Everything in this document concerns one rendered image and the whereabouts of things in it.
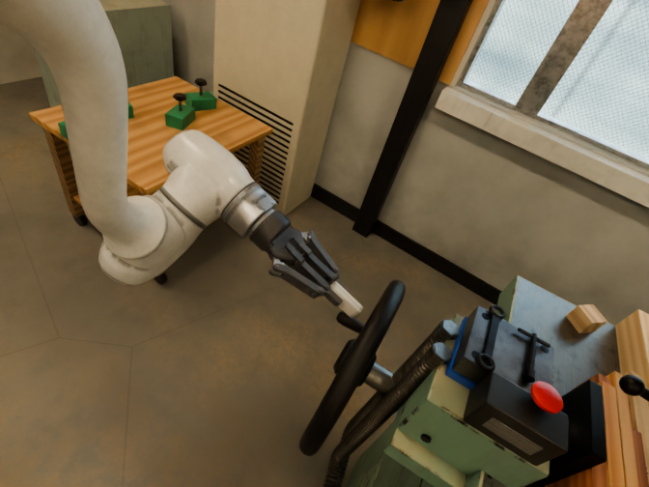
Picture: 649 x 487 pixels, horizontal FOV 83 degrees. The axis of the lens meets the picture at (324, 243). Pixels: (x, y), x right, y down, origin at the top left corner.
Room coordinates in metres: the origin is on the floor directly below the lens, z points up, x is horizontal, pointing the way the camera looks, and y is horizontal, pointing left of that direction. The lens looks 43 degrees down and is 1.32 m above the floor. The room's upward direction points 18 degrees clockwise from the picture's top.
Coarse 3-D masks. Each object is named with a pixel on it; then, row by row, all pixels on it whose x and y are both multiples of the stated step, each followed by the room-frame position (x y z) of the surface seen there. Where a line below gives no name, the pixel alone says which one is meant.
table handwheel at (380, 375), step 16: (400, 288) 0.36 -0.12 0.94; (384, 304) 0.31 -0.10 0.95; (400, 304) 0.33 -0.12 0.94; (368, 320) 0.29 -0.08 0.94; (384, 320) 0.29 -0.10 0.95; (368, 336) 0.27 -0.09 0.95; (352, 352) 0.25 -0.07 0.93; (368, 352) 0.25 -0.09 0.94; (336, 368) 0.29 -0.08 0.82; (352, 368) 0.23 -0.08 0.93; (368, 368) 0.29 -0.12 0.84; (384, 368) 0.31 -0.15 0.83; (336, 384) 0.21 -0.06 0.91; (352, 384) 0.22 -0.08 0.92; (368, 384) 0.28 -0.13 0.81; (384, 384) 0.28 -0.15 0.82; (336, 400) 0.20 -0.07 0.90; (320, 416) 0.19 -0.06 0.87; (336, 416) 0.19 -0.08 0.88; (304, 432) 0.18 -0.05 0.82; (320, 432) 0.18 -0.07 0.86; (304, 448) 0.17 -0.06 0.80
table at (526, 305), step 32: (512, 288) 0.50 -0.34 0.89; (512, 320) 0.41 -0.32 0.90; (544, 320) 0.44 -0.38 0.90; (576, 352) 0.39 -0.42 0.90; (608, 352) 0.41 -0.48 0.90; (576, 384) 0.33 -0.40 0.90; (384, 448) 0.18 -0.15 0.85; (416, 448) 0.19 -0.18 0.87; (448, 480) 0.16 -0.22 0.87; (480, 480) 0.16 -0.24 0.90
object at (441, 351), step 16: (448, 320) 0.31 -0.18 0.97; (432, 336) 0.30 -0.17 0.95; (448, 336) 0.29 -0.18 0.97; (416, 352) 0.30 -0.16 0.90; (432, 352) 0.26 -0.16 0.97; (448, 352) 0.26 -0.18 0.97; (400, 368) 0.30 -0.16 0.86; (416, 368) 0.26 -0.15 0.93; (432, 368) 0.25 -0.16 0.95; (400, 384) 0.25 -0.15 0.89; (416, 384) 0.25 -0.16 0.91; (384, 400) 0.25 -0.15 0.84; (400, 400) 0.24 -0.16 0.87; (368, 416) 0.25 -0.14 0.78; (384, 416) 0.24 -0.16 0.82; (352, 432) 0.24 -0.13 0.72; (368, 432) 0.24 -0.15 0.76; (336, 448) 0.24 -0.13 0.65; (352, 448) 0.23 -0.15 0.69; (336, 464) 0.22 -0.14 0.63; (336, 480) 0.20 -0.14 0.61
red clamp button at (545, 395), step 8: (536, 384) 0.22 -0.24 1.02; (544, 384) 0.22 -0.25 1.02; (536, 392) 0.21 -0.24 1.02; (544, 392) 0.21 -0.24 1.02; (552, 392) 0.21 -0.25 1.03; (536, 400) 0.20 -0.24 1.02; (544, 400) 0.20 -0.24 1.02; (552, 400) 0.20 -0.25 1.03; (560, 400) 0.21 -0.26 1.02; (544, 408) 0.20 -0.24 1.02; (552, 408) 0.20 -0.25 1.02; (560, 408) 0.20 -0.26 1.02
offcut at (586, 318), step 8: (584, 304) 0.47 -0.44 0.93; (592, 304) 0.47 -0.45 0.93; (576, 312) 0.46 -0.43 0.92; (584, 312) 0.45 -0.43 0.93; (592, 312) 0.46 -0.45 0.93; (576, 320) 0.45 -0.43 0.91; (584, 320) 0.44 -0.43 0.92; (592, 320) 0.44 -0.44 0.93; (600, 320) 0.44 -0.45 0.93; (576, 328) 0.44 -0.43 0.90; (584, 328) 0.43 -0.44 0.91; (592, 328) 0.44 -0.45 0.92
